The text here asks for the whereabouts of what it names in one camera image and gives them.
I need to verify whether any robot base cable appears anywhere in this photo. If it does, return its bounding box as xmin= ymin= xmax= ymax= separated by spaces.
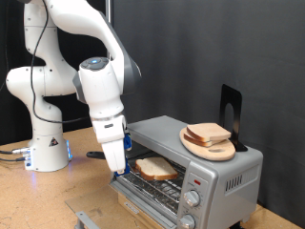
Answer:
xmin=0 ymin=147 xmax=31 ymax=156
xmin=0 ymin=156 xmax=27 ymax=163

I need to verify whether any thin bread slice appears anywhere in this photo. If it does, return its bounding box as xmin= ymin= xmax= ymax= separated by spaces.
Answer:
xmin=183 ymin=133 xmax=227 ymax=148

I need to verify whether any silver oven knob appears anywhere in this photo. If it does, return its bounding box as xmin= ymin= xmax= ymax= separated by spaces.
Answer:
xmin=178 ymin=214 xmax=196 ymax=229
xmin=184 ymin=189 xmax=201 ymax=208

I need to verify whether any silver toaster oven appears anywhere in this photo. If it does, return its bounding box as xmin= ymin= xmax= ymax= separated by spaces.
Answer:
xmin=109 ymin=114 xmax=264 ymax=229

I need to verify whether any metal pole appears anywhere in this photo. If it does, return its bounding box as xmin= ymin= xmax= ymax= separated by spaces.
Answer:
xmin=105 ymin=0 xmax=113 ymax=25

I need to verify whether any black metal bookend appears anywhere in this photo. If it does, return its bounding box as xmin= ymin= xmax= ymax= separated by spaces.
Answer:
xmin=218 ymin=83 xmax=249 ymax=153

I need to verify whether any thick bread slice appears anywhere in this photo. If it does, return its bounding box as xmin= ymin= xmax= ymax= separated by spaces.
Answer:
xmin=134 ymin=156 xmax=179 ymax=182

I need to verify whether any glass oven door with handle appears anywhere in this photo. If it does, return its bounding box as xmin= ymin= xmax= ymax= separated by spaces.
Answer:
xmin=65 ymin=180 xmax=179 ymax=229

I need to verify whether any metal spatula with blue block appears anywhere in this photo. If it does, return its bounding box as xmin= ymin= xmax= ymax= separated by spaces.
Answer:
xmin=86 ymin=150 xmax=141 ymax=177

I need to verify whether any round wooden cutting board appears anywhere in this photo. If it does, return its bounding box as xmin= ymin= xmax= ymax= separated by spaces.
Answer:
xmin=178 ymin=127 xmax=236 ymax=162

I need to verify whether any wire oven rack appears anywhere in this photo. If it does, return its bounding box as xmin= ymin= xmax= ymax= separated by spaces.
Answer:
xmin=117 ymin=152 xmax=187 ymax=204

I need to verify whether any wide bread slice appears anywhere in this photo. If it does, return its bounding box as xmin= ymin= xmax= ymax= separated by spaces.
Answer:
xmin=186 ymin=122 xmax=233 ymax=143

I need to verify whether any blue printed mount bracket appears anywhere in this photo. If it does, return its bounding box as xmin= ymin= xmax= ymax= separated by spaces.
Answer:
xmin=123 ymin=133 xmax=133 ymax=152

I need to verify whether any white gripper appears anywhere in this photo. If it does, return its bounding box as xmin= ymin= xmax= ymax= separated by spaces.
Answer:
xmin=100 ymin=138 xmax=127 ymax=174

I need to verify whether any grey backdrop curtain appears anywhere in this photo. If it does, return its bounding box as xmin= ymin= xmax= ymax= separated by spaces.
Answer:
xmin=112 ymin=0 xmax=305 ymax=228

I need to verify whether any black backdrop curtain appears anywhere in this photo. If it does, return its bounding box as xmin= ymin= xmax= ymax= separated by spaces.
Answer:
xmin=0 ymin=0 xmax=109 ymax=146

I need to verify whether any black camera cable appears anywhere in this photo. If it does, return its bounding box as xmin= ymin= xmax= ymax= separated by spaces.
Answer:
xmin=30 ymin=0 xmax=93 ymax=125

